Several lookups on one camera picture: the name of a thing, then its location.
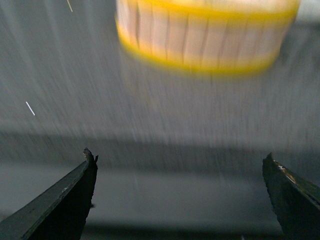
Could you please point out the wooden steamer basket, yellow rims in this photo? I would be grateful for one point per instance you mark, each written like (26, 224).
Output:
(207, 36)

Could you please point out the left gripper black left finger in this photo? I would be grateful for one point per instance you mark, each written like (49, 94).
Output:
(60, 212)

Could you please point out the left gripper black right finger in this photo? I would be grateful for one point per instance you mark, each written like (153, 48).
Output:
(295, 201)

